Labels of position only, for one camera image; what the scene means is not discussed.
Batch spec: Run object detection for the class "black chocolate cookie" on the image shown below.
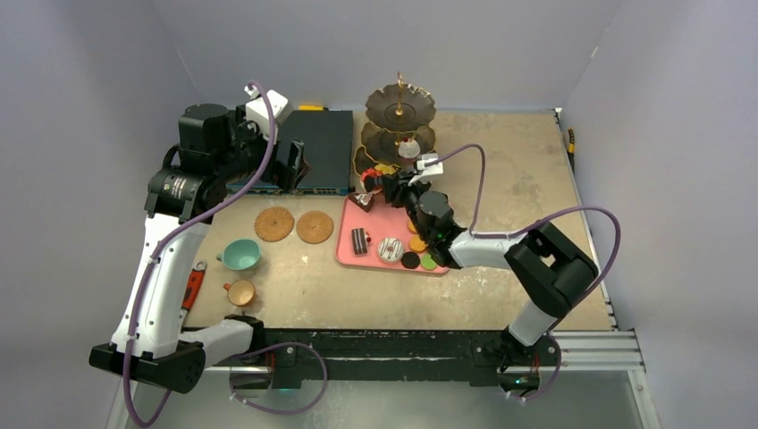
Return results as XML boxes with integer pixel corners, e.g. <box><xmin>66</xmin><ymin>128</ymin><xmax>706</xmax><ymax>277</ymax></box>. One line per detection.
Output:
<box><xmin>400</xmin><ymin>251</ymin><xmax>420</xmax><ymax>270</ymax></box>

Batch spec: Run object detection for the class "pink serving tray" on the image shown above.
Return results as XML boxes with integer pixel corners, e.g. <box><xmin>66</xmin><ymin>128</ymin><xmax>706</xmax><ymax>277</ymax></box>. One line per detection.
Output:
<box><xmin>335</xmin><ymin>198</ymin><xmax>448</xmax><ymax>275</ymax></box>

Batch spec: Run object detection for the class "yellow swirl roll cake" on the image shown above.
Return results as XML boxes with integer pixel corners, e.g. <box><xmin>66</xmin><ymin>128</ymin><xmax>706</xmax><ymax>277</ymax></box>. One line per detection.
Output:
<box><xmin>375</xmin><ymin>164</ymin><xmax>398</xmax><ymax>174</ymax></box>

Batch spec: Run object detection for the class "silver cupcake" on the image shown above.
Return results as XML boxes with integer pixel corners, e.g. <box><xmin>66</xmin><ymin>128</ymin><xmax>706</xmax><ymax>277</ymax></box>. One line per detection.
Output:
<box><xmin>397</xmin><ymin>138</ymin><xmax>421</xmax><ymax>159</ymax></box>

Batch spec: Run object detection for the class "layered chocolate cake bar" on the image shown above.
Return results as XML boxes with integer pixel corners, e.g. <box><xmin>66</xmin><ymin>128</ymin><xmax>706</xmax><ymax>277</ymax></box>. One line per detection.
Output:
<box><xmin>350</xmin><ymin>228</ymin><xmax>371</xmax><ymax>256</ymax></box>

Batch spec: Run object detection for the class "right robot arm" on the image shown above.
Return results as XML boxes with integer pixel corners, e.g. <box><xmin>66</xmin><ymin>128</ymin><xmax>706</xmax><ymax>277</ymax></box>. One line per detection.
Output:
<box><xmin>358</xmin><ymin>161</ymin><xmax>601</xmax><ymax>364</ymax></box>

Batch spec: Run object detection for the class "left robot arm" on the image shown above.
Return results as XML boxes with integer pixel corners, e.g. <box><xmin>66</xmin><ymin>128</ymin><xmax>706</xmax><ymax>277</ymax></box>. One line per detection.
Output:
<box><xmin>88</xmin><ymin>99</ymin><xmax>307</xmax><ymax>393</ymax></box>

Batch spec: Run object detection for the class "woven rattan coaster left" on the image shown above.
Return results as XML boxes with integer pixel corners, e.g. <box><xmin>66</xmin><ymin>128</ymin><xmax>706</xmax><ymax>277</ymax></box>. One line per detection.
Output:
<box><xmin>254</xmin><ymin>206</ymin><xmax>295</xmax><ymax>242</ymax></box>

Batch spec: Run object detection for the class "woven rattan coaster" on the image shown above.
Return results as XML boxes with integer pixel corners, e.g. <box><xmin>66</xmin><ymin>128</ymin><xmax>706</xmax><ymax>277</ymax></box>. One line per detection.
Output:
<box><xmin>254</xmin><ymin>206</ymin><xmax>295</xmax><ymax>242</ymax></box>
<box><xmin>296</xmin><ymin>210</ymin><xmax>334</xmax><ymax>244</ymax></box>

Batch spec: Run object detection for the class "green macaron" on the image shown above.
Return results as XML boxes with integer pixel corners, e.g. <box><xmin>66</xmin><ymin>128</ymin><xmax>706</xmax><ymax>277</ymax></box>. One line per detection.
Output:
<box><xmin>420</xmin><ymin>254</ymin><xmax>438</xmax><ymax>271</ymax></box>

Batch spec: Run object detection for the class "white chocolate drizzled donut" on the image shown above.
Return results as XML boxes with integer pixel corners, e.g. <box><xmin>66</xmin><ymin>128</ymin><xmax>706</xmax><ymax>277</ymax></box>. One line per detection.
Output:
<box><xmin>377</xmin><ymin>237</ymin><xmax>405</xmax><ymax>264</ymax></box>

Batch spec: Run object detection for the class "woven rattan coaster right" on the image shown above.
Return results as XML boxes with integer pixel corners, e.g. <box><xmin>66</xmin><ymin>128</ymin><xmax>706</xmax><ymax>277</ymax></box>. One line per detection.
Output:
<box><xmin>296</xmin><ymin>210</ymin><xmax>334</xmax><ymax>244</ymax></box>

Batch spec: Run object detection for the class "chocolate cake slice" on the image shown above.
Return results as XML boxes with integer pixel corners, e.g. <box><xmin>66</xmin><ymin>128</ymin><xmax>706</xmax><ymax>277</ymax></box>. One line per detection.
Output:
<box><xmin>348</xmin><ymin>192</ymin><xmax>375</xmax><ymax>213</ymax></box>

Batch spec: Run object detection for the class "teal teacup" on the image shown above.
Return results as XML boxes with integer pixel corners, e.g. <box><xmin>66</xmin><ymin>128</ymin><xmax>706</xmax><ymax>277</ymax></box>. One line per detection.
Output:
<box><xmin>216</xmin><ymin>239</ymin><xmax>261</xmax><ymax>271</ymax></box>

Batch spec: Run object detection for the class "three-tier dark cake stand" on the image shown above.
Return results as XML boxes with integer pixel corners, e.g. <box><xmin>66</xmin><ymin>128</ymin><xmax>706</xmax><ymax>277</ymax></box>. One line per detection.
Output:
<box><xmin>352</xmin><ymin>72</ymin><xmax>437</xmax><ymax>177</ymax></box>

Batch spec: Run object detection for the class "copper teacup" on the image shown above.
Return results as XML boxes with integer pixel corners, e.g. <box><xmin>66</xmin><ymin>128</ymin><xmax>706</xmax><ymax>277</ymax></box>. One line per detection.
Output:
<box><xmin>223</xmin><ymin>280</ymin><xmax>256</xmax><ymax>307</ymax></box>

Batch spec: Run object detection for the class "blue network switch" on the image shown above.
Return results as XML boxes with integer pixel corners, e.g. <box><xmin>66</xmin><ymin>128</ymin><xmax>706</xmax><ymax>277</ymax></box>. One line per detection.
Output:
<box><xmin>227</xmin><ymin>108</ymin><xmax>355</xmax><ymax>197</ymax></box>

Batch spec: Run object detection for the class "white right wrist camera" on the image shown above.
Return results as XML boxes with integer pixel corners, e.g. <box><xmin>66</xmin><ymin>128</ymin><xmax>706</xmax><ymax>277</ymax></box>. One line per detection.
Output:
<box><xmin>408</xmin><ymin>153</ymin><xmax>444</xmax><ymax>185</ymax></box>

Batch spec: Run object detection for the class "red handled tool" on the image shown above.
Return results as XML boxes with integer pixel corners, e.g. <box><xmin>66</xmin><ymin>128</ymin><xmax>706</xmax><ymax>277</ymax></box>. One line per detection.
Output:
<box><xmin>181</xmin><ymin>260</ymin><xmax>207</xmax><ymax>312</ymax></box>

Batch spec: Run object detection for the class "yellow black tool on wall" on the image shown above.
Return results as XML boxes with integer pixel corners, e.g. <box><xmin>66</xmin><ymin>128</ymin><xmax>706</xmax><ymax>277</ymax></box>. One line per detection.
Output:
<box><xmin>567</xmin><ymin>128</ymin><xmax>576</xmax><ymax>156</ymax></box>

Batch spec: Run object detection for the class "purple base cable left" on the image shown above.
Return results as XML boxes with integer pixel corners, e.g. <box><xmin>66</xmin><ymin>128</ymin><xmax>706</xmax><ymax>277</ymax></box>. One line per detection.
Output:
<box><xmin>229</xmin><ymin>338</ymin><xmax>328</xmax><ymax>416</ymax></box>

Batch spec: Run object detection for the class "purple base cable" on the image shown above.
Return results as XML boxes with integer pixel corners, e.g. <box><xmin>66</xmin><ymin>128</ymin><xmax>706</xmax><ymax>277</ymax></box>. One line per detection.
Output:
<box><xmin>229</xmin><ymin>338</ymin><xmax>328</xmax><ymax>416</ymax></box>
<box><xmin>504</xmin><ymin>337</ymin><xmax>565</xmax><ymax>404</ymax></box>

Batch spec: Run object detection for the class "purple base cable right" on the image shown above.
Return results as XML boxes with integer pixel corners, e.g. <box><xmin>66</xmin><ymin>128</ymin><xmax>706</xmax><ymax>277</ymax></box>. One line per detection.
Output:
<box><xmin>504</xmin><ymin>337</ymin><xmax>565</xmax><ymax>404</ymax></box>

